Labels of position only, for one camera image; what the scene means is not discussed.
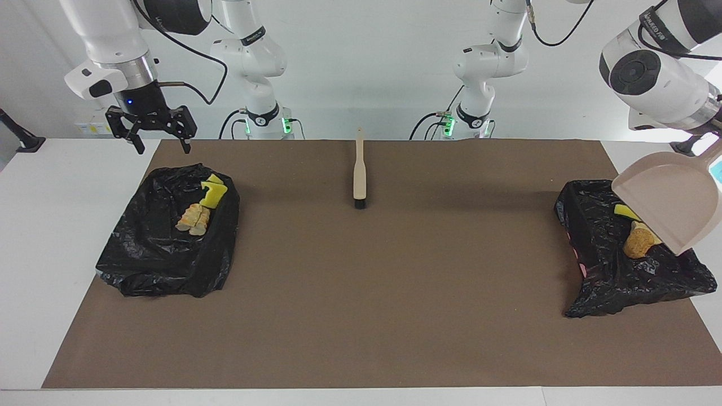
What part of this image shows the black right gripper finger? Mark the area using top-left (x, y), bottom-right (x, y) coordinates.
top-left (105, 108), bottom-right (146, 155)
top-left (174, 105), bottom-right (198, 154)

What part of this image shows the beige brush with black bristles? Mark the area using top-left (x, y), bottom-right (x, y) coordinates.
top-left (353, 127), bottom-right (368, 210)

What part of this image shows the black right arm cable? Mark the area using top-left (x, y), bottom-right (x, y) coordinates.
top-left (133, 0), bottom-right (229, 105)

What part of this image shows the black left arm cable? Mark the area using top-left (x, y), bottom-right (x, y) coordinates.
top-left (525, 0), bottom-right (722, 60)

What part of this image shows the black plastic trash bag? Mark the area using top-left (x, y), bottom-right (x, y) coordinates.
top-left (554, 179), bottom-right (718, 318)
top-left (95, 164), bottom-right (240, 298)

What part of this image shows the beige plastic dustpan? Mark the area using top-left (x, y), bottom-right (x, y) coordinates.
top-left (611, 138), bottom-right (722, 256)

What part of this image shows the large yellow sponge piece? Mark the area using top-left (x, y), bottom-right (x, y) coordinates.
top-left (200, 180), bottom-right (228, 208)

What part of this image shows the white wall socket strip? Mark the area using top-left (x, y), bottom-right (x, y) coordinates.
top-left (75, 116), bottom-right (122, 136)

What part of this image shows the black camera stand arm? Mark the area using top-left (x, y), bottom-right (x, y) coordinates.
top-left (0, 108), bottom-right (46, 153)
top-left (670, 133), bottom-right (712, 158)

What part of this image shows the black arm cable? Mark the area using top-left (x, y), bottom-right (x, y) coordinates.
top-left (133, 0), bottom-right (229, 105)
top-left (525, 0), bottom-right (722, 60)

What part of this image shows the striped golden croissant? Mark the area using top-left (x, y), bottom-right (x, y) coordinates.
top-left (176, 204), bottom-right (202, 232)

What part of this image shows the black base cable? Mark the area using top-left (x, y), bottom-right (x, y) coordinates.
top-left (219, 109), bottom-right (249, 140)
top-left (410, 85), bottom-right (464, 140)

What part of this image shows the brown table mat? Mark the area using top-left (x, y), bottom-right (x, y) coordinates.
top-left (42, 139), bottom-right (722, 389)

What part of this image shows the brown oval bread nugget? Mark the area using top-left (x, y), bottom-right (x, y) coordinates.
top-left (623, 228), bottom-right (655, 259)

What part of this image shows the small pale bread piece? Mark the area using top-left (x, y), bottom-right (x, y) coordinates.
top-left (631, 221), bottom-right (663, 246)

